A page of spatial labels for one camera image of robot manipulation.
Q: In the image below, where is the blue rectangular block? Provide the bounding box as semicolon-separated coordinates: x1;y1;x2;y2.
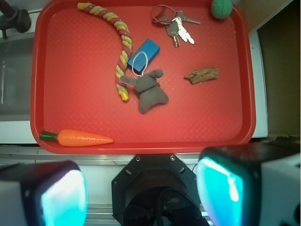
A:
128;39;160;74

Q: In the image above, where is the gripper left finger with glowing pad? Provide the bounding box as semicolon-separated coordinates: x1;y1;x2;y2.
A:
0;161;88;226

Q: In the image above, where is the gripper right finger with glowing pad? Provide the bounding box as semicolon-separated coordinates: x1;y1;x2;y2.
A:
196;142;301;226

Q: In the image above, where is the brown wood chip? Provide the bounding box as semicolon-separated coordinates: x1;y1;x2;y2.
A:
184;67;219;85

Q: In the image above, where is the black clamp knob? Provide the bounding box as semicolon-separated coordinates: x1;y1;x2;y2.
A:
0;0;32;40

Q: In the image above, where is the multicolour twisted rope toy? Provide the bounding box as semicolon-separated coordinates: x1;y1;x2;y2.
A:
77;2;133;102

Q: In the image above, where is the red plastic tray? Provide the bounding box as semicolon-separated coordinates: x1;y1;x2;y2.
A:
30;0;255;154

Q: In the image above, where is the black octagonal mount base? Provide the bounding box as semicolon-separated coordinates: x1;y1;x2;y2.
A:
111;154;208;226

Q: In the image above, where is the orange toy carrot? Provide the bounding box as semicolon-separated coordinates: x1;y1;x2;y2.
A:
39;129;114;147

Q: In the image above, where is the silver key bunch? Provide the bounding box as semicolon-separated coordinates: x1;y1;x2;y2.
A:
150;4;201;48

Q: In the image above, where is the grey plush bunny keychain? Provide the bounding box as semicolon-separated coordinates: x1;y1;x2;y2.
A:
121;69;169;114

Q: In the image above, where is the green knitted ball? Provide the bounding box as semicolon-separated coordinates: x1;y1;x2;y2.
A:
211;0;233;19

